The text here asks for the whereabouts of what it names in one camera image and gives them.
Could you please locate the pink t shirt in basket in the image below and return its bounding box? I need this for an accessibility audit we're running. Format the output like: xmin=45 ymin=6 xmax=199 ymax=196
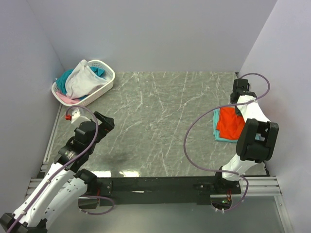
xmin=56 ymin=91 xmax=81 ymax=105

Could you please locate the orange t shirt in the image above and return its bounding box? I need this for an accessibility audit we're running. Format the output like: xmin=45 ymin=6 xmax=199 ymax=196
xmin=216 ymin=107 xmax=245 ymax=140

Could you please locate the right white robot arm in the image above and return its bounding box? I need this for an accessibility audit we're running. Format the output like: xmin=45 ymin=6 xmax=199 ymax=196
xmin=213 ymin=78 xmax=279 ymax=194

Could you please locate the teal t shirt in basket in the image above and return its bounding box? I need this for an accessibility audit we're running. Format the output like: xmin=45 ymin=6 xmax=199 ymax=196
xmin=55 ymin=66 xmax=105 ymax=95

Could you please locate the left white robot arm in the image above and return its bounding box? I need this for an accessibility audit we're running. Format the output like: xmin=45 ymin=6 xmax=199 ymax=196
xmin=0 ymin=105 xmax=115 ymax=233

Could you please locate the white plastic laundry basket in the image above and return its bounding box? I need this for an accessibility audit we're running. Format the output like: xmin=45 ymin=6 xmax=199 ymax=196
xmin=51 ymin=60 xmax=116 ymax=107

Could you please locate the white t shirt in basket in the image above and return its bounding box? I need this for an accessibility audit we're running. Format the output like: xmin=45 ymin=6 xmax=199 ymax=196
xmin=65 ymin=60 xmax=111 ymax=99

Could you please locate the aluminium frame rail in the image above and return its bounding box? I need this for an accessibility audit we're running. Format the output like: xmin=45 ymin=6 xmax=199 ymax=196
xmin=25 ymin=104 xmax=282 ymax=199

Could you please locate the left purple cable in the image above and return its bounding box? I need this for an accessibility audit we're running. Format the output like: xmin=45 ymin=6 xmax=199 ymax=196
xmin=6 ymin=105 xmax=115 ymax=233

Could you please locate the folded teal t shirt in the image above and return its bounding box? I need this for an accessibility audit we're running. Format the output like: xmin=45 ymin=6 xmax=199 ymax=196
xmin=213 ymin=109 xmax=237 ymax=143

